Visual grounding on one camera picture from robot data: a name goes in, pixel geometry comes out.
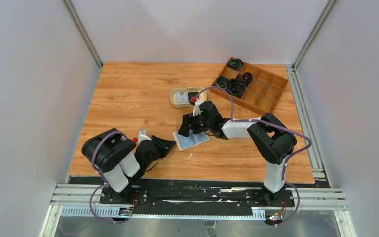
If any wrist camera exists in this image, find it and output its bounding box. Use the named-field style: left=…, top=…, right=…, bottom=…
left=137, top=129, right=151, bottom=144
left=192, top=98, right=203, bottom=116

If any beige card holder wallet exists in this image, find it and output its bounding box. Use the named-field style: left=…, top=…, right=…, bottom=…
left=172, top=130, right=210, bottom=151

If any coiled black cable top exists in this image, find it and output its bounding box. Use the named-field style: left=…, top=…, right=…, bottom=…
left=227, top=58, right=244, bottom=71

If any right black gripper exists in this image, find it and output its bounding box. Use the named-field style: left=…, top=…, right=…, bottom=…
left=178, top=111, right=213, bottom=138

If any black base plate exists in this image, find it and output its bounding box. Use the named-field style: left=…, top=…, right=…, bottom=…
left=99, top=179, right=295, bottom=216

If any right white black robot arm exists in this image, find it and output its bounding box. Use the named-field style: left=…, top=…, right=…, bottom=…
left=173, top=101, right=297, bottom=206

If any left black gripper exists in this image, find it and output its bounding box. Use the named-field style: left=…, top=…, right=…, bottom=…
left=144, top=135, right=176, bottom=169

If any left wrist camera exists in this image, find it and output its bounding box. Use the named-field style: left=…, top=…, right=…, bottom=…
left=137, top=129, right=151, bottom=144

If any black card in tray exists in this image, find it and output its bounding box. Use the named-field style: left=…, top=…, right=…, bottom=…
left=187, top=92, right=198, bottom=102

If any white card in tray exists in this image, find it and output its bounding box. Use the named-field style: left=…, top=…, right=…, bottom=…
left=176, top=92, right=189, bottom=104

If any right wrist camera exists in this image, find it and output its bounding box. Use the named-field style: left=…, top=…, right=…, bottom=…
left=192, top=98, right=203, bottom=116

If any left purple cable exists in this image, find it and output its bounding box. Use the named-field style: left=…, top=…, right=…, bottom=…
left=89, top=130, right=138, bottom=224

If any large coiled black cable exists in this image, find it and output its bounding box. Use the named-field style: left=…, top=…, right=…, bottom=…
left=227, top=79, right=248, bottom=98

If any beige oval tray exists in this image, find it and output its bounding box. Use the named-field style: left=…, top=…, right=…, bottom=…
left=170, top=87, right=204, bottom=108

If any wooden compartment organizer box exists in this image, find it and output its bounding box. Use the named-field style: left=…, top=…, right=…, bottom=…
left=212, top=57, right=288, bottom=115

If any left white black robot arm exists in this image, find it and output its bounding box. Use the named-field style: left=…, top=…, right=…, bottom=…
left=81, top=128, right=176, bottom=204

